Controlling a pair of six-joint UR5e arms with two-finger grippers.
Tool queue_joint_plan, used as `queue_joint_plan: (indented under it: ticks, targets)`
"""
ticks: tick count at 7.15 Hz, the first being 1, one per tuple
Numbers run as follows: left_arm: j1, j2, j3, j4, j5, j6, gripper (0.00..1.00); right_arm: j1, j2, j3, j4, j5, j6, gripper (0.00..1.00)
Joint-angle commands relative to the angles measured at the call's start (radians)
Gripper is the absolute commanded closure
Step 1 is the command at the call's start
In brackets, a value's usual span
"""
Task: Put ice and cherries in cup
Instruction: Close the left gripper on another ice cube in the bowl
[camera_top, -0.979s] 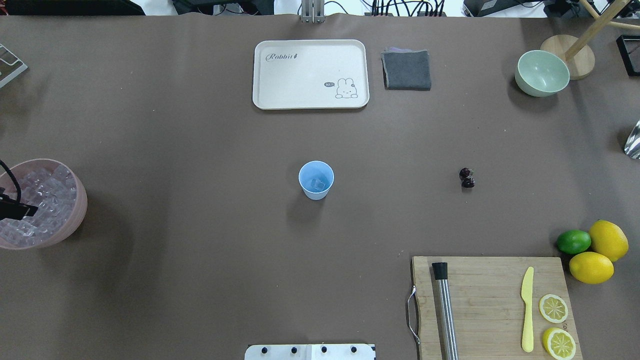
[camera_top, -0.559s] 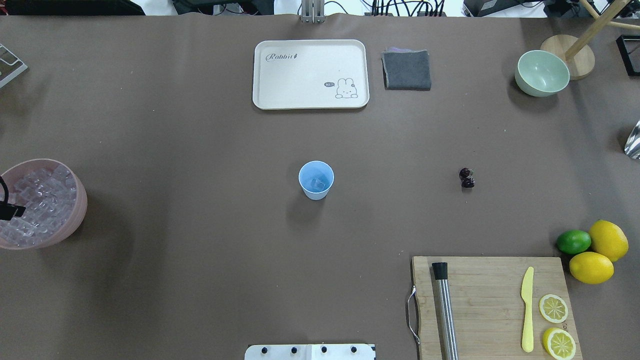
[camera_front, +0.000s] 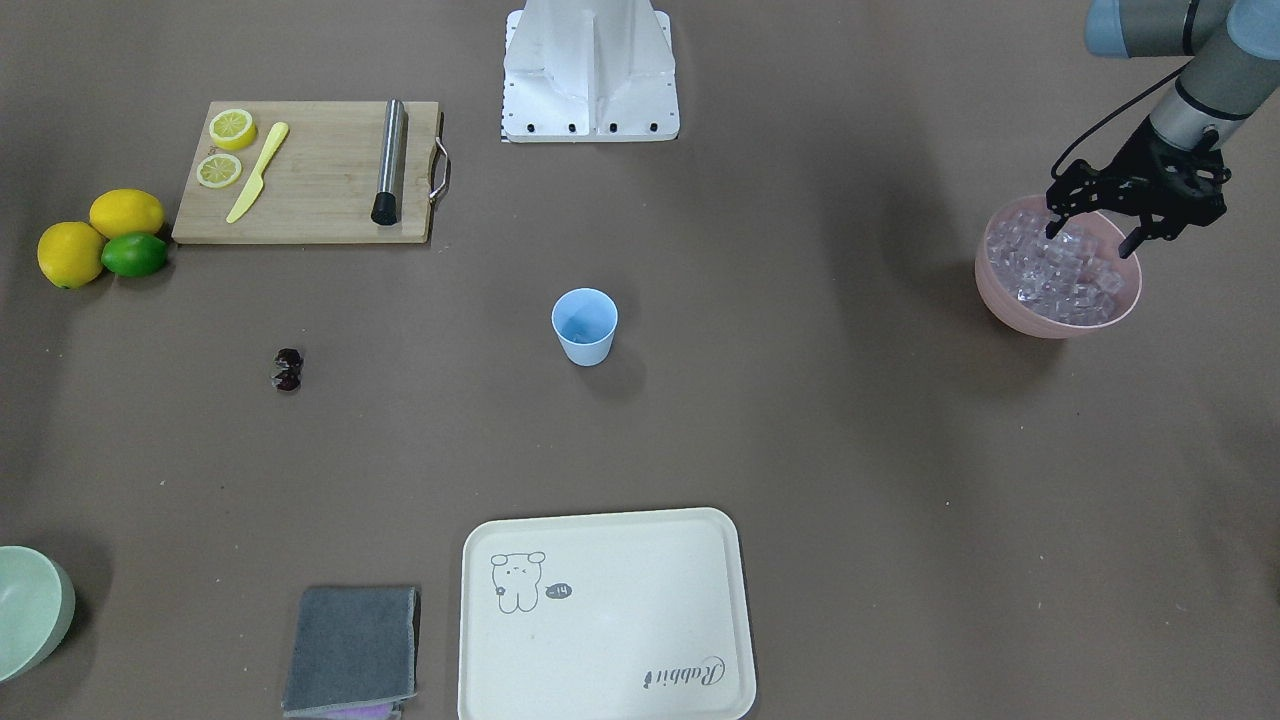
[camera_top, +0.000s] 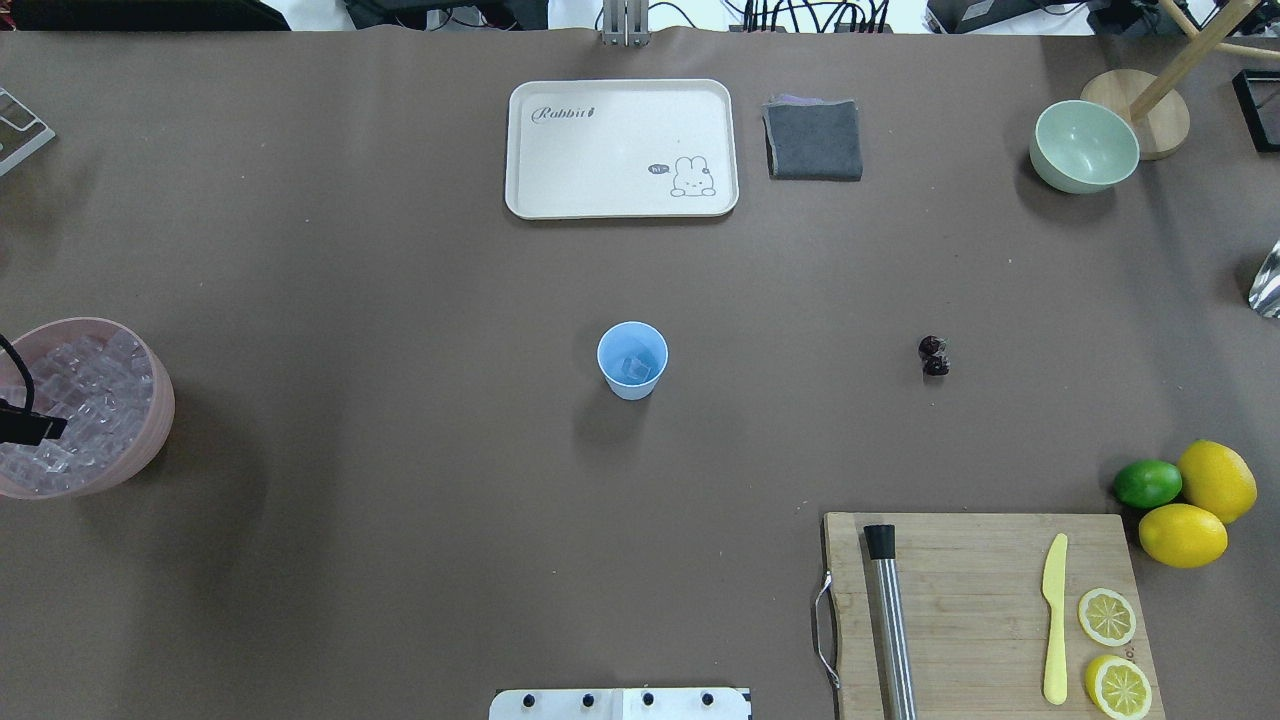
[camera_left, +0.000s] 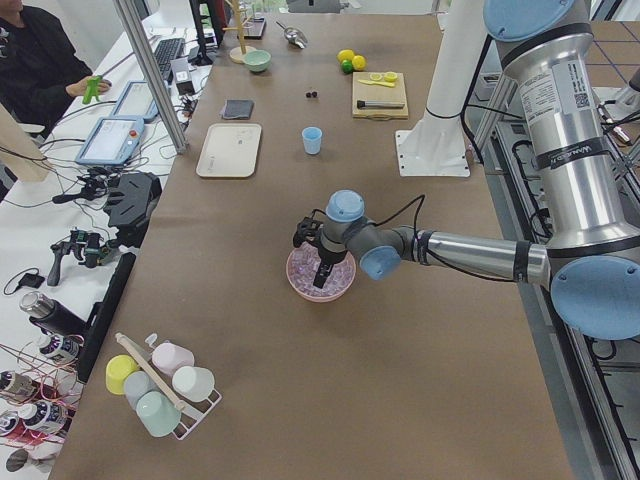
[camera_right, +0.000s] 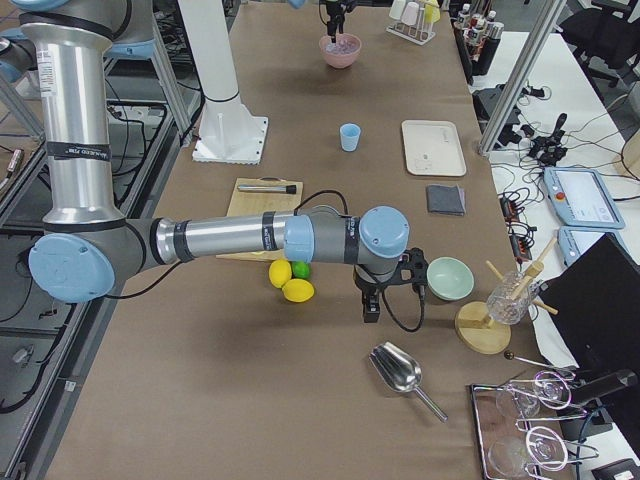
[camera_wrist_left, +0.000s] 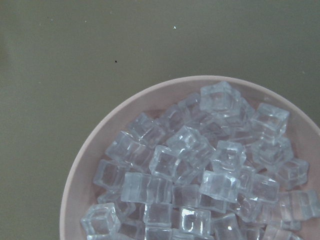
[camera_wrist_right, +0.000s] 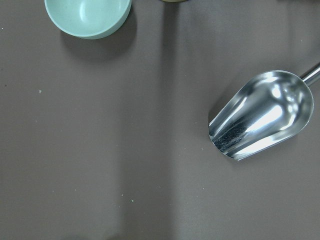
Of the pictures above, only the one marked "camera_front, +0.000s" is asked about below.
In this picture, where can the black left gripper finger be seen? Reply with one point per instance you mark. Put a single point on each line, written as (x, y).
(1134, 239)
(1057, 218)

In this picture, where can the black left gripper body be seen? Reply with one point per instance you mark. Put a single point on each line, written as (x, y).
(1142, 163)

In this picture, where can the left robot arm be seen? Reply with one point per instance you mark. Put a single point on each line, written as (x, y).
(1231, 51)

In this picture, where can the pile of ice cubes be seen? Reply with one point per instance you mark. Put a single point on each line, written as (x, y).
(1066, 280)

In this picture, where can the light blue plastic cup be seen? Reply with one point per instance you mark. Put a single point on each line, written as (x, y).
(585, 321)

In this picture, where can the pink bowl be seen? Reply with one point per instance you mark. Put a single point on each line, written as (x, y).
(1021, 320)

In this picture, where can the cream rabbit tray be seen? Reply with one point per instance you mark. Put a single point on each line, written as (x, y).
(621, 615)

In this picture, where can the steel muddler black tip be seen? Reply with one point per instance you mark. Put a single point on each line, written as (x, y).
(386, 206)

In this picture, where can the wooden cutting board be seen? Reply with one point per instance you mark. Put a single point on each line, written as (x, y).
(321, 184)

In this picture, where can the yellow plastic knife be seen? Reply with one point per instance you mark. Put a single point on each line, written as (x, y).
(255, 182)

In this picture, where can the folded grey cloth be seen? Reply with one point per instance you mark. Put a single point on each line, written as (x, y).
(354, 653)

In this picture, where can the lemon half slice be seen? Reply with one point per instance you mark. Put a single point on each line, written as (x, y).
(218, 171)
(233, 129)

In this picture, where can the green lime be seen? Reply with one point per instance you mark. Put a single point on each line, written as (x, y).
(135, 254)

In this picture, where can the yellow lemon near lime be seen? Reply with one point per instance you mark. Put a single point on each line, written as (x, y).
(125, 211)

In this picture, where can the mint green bowl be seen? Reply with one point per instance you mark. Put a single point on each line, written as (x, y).
(38, 602)

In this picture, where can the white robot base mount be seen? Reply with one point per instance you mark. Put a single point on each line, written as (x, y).
(589, 72)

